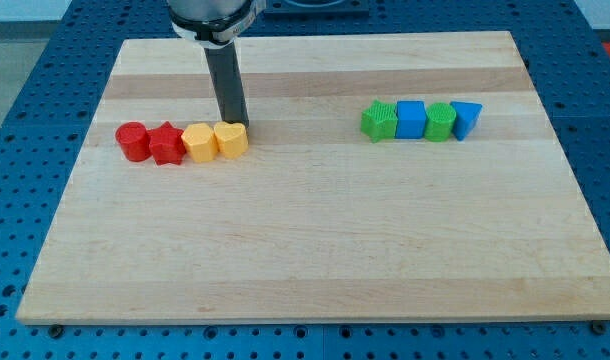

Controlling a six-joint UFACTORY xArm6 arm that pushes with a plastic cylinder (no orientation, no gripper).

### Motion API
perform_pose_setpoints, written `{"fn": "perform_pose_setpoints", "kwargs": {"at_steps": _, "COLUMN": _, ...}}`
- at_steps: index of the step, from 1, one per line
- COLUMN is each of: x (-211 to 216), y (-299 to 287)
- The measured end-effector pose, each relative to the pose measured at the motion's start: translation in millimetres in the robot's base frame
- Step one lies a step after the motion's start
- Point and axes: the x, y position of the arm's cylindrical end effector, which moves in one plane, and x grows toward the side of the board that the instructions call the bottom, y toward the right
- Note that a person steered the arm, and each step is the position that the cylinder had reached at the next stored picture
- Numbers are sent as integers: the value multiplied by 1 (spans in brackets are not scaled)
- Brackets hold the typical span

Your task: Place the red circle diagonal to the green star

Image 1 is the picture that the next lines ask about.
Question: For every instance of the red star block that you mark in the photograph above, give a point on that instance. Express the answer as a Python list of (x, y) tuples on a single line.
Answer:
[(165, 144)]

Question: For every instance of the yellow heart block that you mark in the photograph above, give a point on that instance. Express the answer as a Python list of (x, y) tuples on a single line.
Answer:
[(231, 138)]

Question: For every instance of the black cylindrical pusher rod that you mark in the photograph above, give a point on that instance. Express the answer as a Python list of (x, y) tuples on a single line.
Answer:
[(227, 83)]

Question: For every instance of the red circle block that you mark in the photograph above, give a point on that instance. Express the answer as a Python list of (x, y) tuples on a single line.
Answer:
[(133, 139)]

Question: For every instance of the green star block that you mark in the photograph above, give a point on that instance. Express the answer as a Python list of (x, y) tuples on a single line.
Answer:
[(379, 121)]

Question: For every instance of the wooden board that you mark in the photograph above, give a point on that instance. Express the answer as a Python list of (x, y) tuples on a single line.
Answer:
[(315, 223)]

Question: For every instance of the blue triangle block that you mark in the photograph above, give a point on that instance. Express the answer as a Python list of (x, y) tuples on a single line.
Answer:
[(467, 114)]

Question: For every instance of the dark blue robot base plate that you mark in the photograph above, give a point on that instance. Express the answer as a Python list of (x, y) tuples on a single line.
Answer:
[(280, 8)]

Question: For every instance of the green circle block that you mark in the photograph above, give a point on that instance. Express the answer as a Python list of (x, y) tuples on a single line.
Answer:
[(440, 121)]

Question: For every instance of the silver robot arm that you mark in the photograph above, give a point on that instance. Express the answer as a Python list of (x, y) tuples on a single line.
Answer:
[(215, 24)]

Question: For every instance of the blue square block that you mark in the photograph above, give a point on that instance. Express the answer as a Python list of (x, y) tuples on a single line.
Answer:
[(411, 119)]

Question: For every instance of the yellow hexagon block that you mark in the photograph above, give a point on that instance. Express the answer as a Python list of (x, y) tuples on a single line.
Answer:
[(200, 142)]

